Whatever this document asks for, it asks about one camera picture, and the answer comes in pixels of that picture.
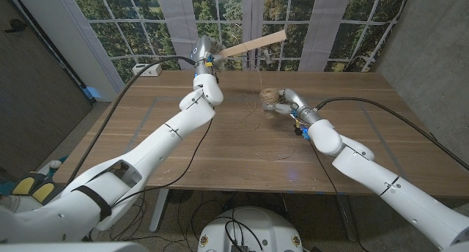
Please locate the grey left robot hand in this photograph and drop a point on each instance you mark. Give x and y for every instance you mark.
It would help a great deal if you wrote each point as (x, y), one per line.
(203, 52)

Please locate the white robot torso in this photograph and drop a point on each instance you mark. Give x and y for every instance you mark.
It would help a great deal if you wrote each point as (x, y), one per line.
(271, 230)

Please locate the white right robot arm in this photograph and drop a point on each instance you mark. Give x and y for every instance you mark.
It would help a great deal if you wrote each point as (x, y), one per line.
(384, 186)

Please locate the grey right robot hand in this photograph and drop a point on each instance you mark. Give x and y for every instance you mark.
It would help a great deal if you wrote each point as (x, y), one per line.
(300, 107)

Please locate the wooden hanger with metal hook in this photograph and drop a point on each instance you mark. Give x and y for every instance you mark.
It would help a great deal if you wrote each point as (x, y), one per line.
(253, 45)

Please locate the dark textured door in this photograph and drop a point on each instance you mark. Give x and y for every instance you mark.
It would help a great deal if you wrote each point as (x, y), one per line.
(22, 61)

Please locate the white table leg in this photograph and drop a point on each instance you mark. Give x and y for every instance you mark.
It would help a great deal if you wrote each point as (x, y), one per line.
(159, 208)

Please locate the white and teal device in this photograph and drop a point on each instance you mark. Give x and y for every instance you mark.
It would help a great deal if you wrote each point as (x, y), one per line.
(55, 165)

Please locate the white power socket box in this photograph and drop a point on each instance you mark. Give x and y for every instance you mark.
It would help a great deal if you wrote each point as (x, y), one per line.
(144, 70)

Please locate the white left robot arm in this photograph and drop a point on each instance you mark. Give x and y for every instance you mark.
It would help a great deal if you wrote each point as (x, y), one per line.
(165, 135)

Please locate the black round floor object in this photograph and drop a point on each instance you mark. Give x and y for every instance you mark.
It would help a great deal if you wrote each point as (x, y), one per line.
(180, 196)

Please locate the small blue object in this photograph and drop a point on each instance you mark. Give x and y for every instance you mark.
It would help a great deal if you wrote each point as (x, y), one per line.
(91, 92)

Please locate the jute twine spool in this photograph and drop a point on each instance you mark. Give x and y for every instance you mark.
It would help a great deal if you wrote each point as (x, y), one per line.
(269, 95)

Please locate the jute thread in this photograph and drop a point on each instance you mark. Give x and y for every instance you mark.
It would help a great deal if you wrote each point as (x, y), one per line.
(275, 160)

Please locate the grey table leg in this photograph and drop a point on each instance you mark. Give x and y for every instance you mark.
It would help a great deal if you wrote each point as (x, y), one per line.
(346, 219)

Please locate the printed window forest backdrop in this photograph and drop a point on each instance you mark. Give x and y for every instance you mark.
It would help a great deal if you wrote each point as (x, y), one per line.
(146, 25)

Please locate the black and yellow padded object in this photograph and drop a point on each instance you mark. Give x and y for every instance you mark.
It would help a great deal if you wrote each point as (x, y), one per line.
(23, 186)

